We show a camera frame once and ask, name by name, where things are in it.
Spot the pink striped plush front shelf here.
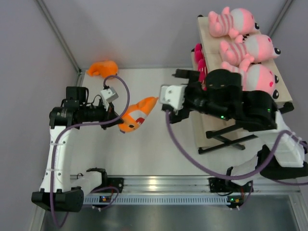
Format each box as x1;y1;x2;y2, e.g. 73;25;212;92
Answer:
219;34;281;66

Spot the orange plush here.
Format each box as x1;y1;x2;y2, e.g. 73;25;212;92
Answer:
118;97;158;133
87;60;118;78

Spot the pink striped plush back shelf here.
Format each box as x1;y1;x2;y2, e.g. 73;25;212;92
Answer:
208;7;260;39

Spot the small pink striped plush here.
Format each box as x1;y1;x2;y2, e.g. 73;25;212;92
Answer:
221;59;279;99

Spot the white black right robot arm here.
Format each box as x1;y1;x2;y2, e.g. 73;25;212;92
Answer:
159;69;308;191

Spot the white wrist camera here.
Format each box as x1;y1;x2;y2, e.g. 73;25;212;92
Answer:
101;87;118;103
159;85;186;111

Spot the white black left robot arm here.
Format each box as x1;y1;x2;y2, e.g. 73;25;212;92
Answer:
31;87;123;212

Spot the pink striped plush shelf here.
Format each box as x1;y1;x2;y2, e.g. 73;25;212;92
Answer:
219;34;281;66
208;7;260;39

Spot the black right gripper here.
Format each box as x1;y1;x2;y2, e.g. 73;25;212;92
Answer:
167;71;232;125

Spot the aluminium rail frame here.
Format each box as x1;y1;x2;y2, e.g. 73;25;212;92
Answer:
109;176;300;194

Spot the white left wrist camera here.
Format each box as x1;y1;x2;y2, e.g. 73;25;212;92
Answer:
101;87;118;103

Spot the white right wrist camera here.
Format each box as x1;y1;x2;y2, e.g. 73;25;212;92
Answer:
159;85;186;111

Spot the cream two-tier folding shelf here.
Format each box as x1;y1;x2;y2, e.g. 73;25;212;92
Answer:
191;15;294;154

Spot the grey slotted cable duct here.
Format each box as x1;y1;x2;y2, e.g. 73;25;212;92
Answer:
83;195;231;205

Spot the magenta plush on lower shelf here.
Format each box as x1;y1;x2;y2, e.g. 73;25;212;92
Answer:
194;43;208;90

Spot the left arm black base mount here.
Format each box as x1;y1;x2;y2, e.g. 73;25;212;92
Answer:
91;177;124;193

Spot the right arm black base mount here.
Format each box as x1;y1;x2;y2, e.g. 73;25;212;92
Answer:
208;177;238;193

